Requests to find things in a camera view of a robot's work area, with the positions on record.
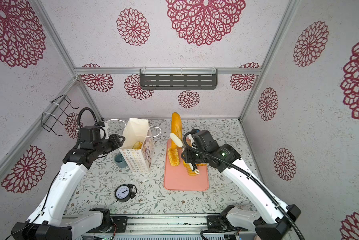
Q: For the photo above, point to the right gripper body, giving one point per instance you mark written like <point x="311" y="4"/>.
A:
<point x="193" y="155"/>

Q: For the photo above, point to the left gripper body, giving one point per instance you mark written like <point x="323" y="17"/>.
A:
<point x="112" y="144"/>

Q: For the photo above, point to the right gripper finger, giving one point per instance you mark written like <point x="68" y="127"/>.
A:
<point x="193" y="169"/>
<point x="177" y="141"/>

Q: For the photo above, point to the long baguette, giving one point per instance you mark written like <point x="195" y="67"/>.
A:
<point x="176" y="127"/>

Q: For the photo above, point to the pale yellow square bread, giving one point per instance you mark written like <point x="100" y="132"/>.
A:
<point x="137" y="146"/>

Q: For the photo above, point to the white paper bag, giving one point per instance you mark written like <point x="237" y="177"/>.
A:
<point x="138" y="130"/>

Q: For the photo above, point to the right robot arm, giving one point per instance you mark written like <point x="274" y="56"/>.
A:
<point x="273" y="218"/>

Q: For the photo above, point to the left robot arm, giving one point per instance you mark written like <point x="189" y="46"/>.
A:
<point x="45" y="223"/>

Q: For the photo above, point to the ridged spiral bread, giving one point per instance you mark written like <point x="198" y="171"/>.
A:
<point x="186" y="165"/>

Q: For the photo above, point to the corn-like yellow bread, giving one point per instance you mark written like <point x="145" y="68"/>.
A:
<point x="173" y="157"/>

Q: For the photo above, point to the teal cup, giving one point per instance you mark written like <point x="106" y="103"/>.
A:
<point x="120" y="161"/>

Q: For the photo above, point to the pink tray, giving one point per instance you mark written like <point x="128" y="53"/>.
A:
<point x="178" y="179"/>

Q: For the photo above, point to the black alarm clock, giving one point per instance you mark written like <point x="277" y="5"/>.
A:
<point x="125" y="192"/>

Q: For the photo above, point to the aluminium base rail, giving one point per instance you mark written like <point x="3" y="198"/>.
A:
<point x="164" y="224"/>

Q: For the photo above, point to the grey wall shelf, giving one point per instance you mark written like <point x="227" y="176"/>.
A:
<point x="178" y="80"/>

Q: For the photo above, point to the black wire rack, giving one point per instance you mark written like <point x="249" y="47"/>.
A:
<point x="52" y="118"/>

